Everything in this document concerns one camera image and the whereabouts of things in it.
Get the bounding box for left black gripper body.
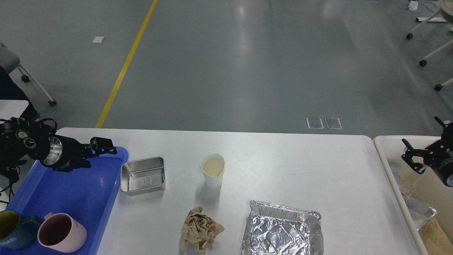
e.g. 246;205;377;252
39;135;92;172

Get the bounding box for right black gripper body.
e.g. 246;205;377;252
424;140;453;187

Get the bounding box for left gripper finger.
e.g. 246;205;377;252
85;137;117;157

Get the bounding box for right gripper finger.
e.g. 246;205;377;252
401;138;429;174
434;117;453;142

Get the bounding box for small steel rectangular tin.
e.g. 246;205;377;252
120;157;166;196

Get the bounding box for pink mug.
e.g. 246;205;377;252
37;212;88;254

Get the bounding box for aluminium foil tray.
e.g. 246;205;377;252
241;200;324;255

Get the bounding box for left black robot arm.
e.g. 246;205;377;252
0;117;117;183

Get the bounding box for beige plastic waste bin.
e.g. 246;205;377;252
373;135;452;255

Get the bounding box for blue plastic tray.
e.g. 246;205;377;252
5;147;129;255

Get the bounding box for foil tray in bin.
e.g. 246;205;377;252
401;193;437;230

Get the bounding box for white side table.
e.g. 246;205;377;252
0;100;29;120

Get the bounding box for dark blue mug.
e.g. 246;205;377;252
0;210;44;250

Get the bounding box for right clear floor plate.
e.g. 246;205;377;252
324;117;343;130

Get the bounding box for clear floor plate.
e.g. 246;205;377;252
306;117;324;130
324;117;343;130

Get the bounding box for left clear floor plate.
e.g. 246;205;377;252
306;117;324;130

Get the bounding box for white paper cup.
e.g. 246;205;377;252
200;153;225;189

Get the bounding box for white chair base with castors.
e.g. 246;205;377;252
406;0;453;92

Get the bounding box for crumpled brown paper napkin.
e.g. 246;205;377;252
180;206;225;252

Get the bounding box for black cables at left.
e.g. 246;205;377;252
0;166;18;204

